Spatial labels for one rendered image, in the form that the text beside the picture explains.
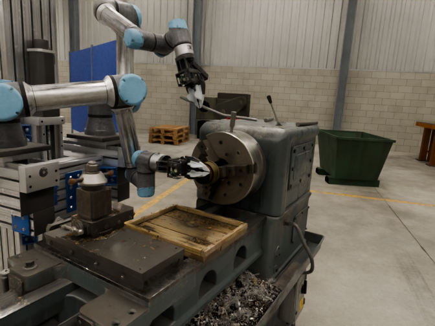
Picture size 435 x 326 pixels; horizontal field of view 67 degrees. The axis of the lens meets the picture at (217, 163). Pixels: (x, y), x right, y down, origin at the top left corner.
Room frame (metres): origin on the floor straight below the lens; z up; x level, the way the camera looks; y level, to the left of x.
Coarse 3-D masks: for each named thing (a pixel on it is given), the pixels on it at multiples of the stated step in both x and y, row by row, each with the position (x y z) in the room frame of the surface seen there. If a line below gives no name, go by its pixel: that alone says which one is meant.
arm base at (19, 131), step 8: (16, 120) 1.17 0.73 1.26; (0, 128) 1.12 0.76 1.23; (8, 128) 1.14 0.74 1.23; (16, 128) 1.16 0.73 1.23; (0, 136) 1.12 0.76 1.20; (8, 136) 1.13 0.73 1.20; (16, 136) 1.15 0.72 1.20; (24, 136) 1.21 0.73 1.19; (0, 144) 1.10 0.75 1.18; (8, 144) 1.12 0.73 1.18; (16, 144) 1.14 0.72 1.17; (24, 144) 1.17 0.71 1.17
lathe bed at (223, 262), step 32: (256, 224) 1.30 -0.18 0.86; (224, 256) 1.10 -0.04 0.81; (256, 256) 1.33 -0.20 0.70; (64, 288) 0.77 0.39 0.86; (192, 288) 0.94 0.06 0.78; (224, 288) 1.09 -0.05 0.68; (0, 320) 0.64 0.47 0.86; (32, 320) 0.70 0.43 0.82; (64, 320) 0.77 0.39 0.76; (160, 320) 0.86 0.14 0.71
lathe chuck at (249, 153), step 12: (216, 132) 1.36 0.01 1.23; (228, 132) 1.35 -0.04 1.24; (216, 144) 1.36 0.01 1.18; (228, 144) 1.33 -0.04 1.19; (240, 144) 1.30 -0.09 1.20; (252, 144) 1.35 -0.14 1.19; (192, 156) 1.42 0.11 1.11; (228, 156) 1.33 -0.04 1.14; (240, 156) 1.30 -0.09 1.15; (252, 156) 1.29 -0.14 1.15; (228, 180) 1.32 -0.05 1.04; (240, 180) 1.29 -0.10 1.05; (252, 180) 1.27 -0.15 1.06; (216, 192) 1.35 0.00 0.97; (228, 192) 1.32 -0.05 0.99; (240, 192) 1.29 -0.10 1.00; (252, 192) 1.34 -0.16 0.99; (228, 204) 1.32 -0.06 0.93
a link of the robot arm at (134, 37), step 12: (108, 0) 1.62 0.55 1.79; (96, 12) 1.55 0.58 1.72; (108, 12) 1.52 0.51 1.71; (108, 24) 1.51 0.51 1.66; (120, 24) 1.43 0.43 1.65; (132, 24) 1.42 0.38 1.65; (132, 36) 1.33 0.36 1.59; (144, 36) 1.36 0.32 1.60; (132, 48) 1.36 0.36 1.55; (144, 48) 1.38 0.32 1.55
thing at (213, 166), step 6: (204, 162) 1.29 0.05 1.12; (210, 162) 1.27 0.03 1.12; (198, 168) 1.23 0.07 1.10; (210, 168) 1.23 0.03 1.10; (216, 168) 1.25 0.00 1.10; (210, 174) 1.21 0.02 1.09; (216, 174) 1.24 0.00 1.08; (198, 180) 1.23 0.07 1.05; (204, 180) 1.21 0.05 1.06; (210, 180) 1.23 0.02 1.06; (216, 180) 1.25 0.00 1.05
